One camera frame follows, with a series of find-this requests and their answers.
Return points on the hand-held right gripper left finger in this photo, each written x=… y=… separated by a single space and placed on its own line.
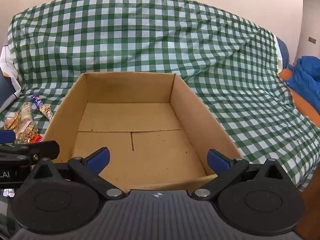
x=99 y=160

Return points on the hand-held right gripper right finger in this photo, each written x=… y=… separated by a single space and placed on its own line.
x=217 y=162

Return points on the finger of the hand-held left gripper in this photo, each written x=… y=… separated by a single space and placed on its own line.
x=7 y=136
x=46 y=147

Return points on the red snack packet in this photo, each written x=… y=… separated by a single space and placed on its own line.
x=37 y=138

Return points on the clear cookie bag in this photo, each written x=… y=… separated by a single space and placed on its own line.
x=26 y=132

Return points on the green label sachima packet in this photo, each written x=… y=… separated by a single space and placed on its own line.
x=27 y=111

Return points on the purple snack packet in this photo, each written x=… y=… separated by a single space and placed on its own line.
x=42 y=106

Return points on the cardboard box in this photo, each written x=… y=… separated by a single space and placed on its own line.
x=130 y=120

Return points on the clear cracker packet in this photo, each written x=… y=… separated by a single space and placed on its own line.
x=12 y=121

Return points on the orange cushion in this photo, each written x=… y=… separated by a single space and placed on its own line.
x=307 y=113

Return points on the blue jacket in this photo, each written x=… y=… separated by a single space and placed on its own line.
x=307 y=80

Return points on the green checkered cloth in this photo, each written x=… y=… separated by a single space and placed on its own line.
x=150 y=42

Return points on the wall switch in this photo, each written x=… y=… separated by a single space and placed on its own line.
x=312 y=40

